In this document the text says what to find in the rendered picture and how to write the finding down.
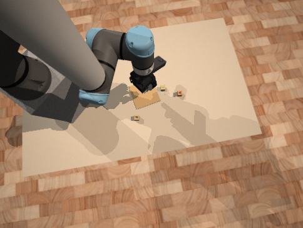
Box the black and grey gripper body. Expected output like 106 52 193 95
129 70 156 94

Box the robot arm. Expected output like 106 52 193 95
0 0 166 105

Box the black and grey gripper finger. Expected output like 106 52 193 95
144 80 157 93

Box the tan mat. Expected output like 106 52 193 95
129 85 160 109

